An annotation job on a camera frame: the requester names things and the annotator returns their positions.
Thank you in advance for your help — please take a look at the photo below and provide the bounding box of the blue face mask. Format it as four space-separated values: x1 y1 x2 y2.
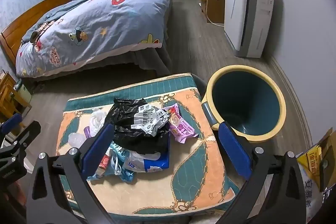
112 154 135 183

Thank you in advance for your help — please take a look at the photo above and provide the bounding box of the white air purifier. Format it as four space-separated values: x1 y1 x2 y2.
224 0 276 59

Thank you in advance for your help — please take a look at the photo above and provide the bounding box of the teal bin with yellow rim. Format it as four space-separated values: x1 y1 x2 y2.
202 64 287 143

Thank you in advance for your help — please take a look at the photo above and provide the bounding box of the wooden bed headboard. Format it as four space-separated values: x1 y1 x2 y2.
0 0 73 67

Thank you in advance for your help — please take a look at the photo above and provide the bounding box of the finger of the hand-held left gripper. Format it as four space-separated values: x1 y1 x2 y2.
0 121 41 159
0 112 23 139

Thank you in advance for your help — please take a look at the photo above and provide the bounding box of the black plastic bag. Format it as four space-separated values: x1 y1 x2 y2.
104 98 171 155

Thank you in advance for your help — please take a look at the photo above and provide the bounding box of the yellowish cable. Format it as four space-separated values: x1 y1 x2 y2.
205 0 224 27

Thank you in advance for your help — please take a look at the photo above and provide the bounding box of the yellow box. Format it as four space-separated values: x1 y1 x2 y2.
297 144 324 183

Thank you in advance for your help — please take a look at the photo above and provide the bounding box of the white label wrapper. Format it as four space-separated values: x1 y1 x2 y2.
133 105 171 137

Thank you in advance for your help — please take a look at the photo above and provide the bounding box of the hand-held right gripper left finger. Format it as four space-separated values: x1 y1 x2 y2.
26 123 116 224

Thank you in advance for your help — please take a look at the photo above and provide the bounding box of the patterned teal and orange cushion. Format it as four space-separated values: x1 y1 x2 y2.
56 72 240 216

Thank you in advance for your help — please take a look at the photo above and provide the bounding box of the bed with blue duvet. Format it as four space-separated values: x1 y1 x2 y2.
16 0 170 77

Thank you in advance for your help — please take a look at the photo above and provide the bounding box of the green box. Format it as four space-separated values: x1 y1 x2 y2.
14 81 32 96

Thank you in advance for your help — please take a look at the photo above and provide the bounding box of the blue and white packet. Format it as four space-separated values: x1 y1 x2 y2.
123 135 171 173

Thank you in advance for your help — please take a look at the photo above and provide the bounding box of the crumpled white tissue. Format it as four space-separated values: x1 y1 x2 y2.
89 108 109 135

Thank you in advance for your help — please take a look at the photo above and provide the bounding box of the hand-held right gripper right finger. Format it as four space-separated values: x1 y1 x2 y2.
218 121 306 224

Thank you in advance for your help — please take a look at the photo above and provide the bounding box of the clear plastic wrap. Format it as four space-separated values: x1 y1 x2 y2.
68 132 88 149

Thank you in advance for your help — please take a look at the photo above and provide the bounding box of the pink snack wrapper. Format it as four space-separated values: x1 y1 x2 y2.
163 105 199 144

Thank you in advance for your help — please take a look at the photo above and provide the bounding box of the wooden nightstand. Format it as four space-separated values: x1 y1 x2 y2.
0 70 32 133

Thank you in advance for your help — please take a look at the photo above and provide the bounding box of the white printed bag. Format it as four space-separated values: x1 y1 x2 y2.
299 163 325 224

